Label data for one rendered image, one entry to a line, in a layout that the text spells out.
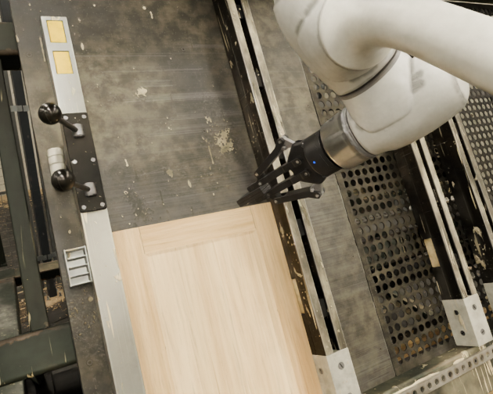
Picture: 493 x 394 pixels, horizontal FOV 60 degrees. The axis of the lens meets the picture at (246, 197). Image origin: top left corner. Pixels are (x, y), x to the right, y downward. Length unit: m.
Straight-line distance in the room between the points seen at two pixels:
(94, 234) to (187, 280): 0.21
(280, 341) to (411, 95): 0.61
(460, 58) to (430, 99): 0.18
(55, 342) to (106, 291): 0.14
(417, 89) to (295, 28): 0.18
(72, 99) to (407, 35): 0.67
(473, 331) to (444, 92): 0.82
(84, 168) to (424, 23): 0.65
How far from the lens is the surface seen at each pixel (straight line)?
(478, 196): 1.43
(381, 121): 0.62
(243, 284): 0.96
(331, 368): 1.00
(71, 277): 0.86
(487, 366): 1.37
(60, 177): 0.76
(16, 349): 0.92
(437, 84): 0.61
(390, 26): 0.48
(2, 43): 1.09
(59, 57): 0.99
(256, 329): 0.97
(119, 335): 0.85
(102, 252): 0.86
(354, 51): 0.54
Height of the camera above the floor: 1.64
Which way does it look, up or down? 19 degrees down
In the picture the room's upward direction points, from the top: straight up
